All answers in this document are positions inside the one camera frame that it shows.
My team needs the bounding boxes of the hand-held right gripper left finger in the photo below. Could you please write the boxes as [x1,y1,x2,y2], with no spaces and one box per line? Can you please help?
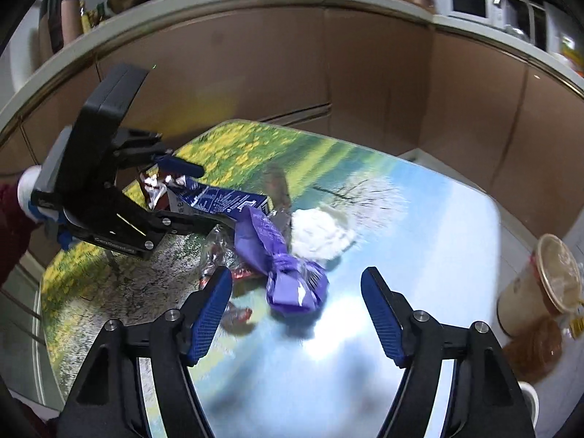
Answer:
[57,265,235,438]

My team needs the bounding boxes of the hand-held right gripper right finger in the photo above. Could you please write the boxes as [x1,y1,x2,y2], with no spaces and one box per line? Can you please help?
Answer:
[360,266,537,438]

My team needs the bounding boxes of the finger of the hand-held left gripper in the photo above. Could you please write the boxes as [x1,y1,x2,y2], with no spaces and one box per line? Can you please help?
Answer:
[146,210,238,238]
[117,130,205,178]

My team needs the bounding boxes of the blue white milk carton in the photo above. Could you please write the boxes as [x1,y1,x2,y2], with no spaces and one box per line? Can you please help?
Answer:
[166,175,275,220]

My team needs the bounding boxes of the purple wrapper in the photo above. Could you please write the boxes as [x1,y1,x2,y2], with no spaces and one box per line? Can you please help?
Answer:
[234,205,330,316]

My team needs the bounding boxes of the person's left forearm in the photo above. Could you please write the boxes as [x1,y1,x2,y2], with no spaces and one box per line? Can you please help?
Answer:
[0,181,34,293]

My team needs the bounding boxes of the beige lined trash bin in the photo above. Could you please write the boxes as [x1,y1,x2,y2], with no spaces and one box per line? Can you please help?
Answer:
[496,233,584,339]

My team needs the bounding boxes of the person's left hand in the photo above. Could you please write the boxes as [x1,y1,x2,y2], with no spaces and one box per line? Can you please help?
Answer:
[17,166,74,251]

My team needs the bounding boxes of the brown foil wrapper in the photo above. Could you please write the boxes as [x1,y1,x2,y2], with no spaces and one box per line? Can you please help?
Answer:
[139,170,177,209]

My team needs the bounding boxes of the clear crumpled plastic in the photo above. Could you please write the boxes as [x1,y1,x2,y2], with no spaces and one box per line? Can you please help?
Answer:
[198,223,243,279]

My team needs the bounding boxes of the red snack wrapper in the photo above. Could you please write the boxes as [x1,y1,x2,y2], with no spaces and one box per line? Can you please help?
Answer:
[201,266,255,330]

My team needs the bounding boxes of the pink brown wrapper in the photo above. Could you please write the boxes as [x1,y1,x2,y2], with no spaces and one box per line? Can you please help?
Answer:
[264,168,293,211]

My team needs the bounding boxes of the white crumpled tissue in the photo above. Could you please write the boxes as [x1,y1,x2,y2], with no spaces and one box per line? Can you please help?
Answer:
[289,207,359,261]

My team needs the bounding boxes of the white kitchen countertop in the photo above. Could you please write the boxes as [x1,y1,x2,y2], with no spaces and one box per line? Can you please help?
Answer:
[0,0,584,138]

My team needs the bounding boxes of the dark tall bottle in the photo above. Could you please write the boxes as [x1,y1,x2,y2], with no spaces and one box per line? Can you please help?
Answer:
[45,0,65,54]

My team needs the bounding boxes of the white round bin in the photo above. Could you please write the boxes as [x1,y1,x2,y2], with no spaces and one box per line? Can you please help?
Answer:
[517,380,540,438]

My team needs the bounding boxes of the brown tall bottle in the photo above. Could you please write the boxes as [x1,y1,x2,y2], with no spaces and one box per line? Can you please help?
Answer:
[61,0,84,47]

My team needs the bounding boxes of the brown base cabinets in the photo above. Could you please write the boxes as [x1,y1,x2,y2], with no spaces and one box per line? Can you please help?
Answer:
[0,6,584,286]

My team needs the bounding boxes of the yellow packet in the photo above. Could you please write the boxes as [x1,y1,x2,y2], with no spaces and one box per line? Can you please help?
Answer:
[561,38,584,74]

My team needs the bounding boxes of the white microwave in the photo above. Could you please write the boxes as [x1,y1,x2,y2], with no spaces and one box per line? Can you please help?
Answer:
[449,0,505,28]

